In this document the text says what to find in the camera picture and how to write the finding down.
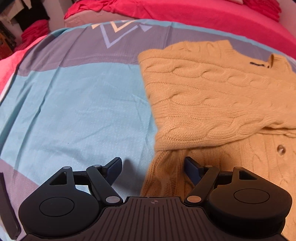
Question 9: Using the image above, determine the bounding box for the tan cable knit cardigan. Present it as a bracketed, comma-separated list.
[137, 39, 296, 241]

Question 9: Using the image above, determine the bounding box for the pile of dark clothes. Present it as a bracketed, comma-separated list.
[1, 1, 50, 32]

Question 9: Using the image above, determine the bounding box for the red ruffled pillow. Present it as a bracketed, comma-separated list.
[243, 0, 281, 22]

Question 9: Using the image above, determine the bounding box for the crimson ruffled cloth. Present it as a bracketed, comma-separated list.
[15, 20, 50, 52]

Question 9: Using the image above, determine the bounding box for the blue grey striped bedsheet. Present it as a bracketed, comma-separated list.
[1, 20, 295, 240]

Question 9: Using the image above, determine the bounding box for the pink bed cover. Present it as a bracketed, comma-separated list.
[0, 35, 46, 101]

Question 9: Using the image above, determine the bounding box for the red blanket on far bed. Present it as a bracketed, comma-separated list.
[64, 1, 295, 57]

